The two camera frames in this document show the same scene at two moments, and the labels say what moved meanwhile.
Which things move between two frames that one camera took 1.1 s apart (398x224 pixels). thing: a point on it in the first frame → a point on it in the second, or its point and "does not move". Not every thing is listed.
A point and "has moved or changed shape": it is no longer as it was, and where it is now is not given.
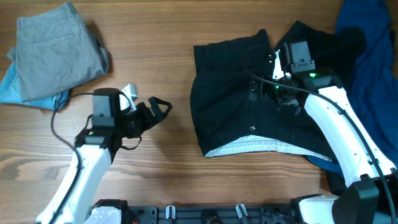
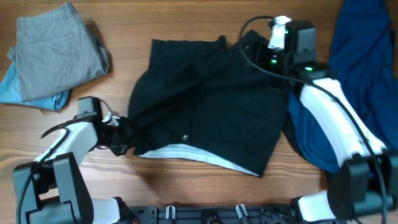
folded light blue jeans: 10,94 does not move
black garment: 340,53 → 288,128
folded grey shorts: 55,50 does not move
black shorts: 223,109 has moved or changed shape
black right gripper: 259,88 → 254,50
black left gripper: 144,115 → 123,134
